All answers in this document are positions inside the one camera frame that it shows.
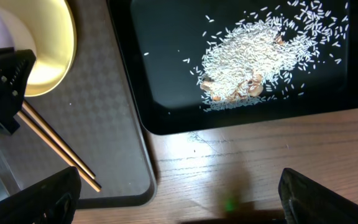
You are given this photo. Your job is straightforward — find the rice food scraps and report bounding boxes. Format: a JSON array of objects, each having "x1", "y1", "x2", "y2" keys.
[{"x1": 143, "y1": 0, "x2": 351, "y2": 113}]

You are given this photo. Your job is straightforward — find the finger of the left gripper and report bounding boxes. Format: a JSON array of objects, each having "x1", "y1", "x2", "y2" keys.
[{"x1": 0, "y1": 47, "x2": 36, "y2": 124}]

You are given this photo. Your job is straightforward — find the dark brown serving tray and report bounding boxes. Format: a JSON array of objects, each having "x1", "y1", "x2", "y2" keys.
[{"x1": 0, "y1": 0, "x2": 158, "y2": 209}]

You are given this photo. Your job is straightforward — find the white pink small bowl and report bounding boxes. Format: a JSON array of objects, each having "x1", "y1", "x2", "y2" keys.
[{"x1": 0, "y1": 7, "x2": 37, "y2": 55}]

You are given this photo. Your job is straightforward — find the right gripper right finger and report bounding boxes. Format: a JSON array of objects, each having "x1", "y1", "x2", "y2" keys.
[{"x1": 278, "y1": 168, "x2": 358, "y2": 224}]

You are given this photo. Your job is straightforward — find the black waste tray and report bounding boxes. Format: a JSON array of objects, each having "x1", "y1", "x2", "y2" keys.
[{"x1": 108, "y1": 1, "x2": 358, "y2": 135}]

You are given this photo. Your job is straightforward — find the yellow round plate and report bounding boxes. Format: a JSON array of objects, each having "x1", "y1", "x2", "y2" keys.
[{"x1": 0, "y1": 0, "x2": 76, "y2": 97}]

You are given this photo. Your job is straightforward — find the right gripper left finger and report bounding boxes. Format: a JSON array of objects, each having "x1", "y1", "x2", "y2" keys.
[{"x1": 0, "y1": 166, "x2": 81, "y2": 224}]

